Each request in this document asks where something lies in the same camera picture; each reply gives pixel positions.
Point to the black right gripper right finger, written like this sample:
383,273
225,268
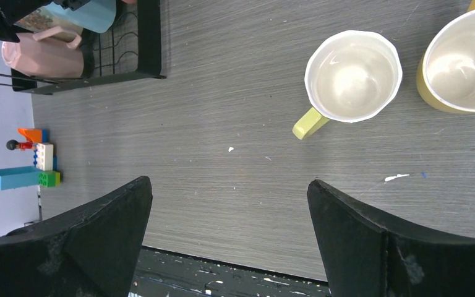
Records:
369,252

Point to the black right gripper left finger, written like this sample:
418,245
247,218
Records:
91,250

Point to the light blue cup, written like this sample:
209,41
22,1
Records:
97,16

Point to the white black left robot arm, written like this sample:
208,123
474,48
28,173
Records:
11,11

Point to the pink cup rack left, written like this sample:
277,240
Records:
51,54

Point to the yellow mug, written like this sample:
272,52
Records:
445,77

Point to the black wire dish rack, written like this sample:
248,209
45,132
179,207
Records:
130,50

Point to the cream cup in rack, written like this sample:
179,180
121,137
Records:
44,24

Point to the light green mug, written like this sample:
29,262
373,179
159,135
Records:
351,77

